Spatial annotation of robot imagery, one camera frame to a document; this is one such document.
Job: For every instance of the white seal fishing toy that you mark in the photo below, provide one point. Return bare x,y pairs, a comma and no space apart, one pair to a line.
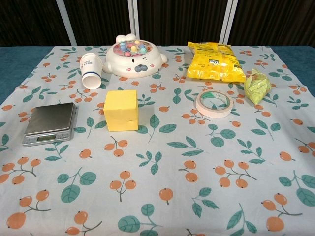
134,61

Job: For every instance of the floral fruit print tablecloth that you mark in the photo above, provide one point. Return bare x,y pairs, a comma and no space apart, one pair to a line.
157,159

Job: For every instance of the pink tape roll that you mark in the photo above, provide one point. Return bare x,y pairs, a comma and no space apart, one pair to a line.
213,104

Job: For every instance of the teal table cover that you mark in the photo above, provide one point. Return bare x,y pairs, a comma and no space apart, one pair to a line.
14,64

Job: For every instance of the yellow snack bag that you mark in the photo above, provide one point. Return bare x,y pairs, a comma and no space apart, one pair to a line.
214,62

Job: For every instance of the small green snack packet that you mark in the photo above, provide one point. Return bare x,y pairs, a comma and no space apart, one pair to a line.
256,88

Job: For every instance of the silver digital kitchen scale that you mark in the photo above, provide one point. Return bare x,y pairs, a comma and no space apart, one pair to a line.
50,120

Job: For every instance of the yellow foam cube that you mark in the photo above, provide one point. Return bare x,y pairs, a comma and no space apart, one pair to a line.
120,113

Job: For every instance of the white paper cup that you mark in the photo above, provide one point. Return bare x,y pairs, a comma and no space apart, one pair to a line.
90,71

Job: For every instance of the white partition frame post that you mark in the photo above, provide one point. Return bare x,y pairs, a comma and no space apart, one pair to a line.
133,20
227,22
66,22

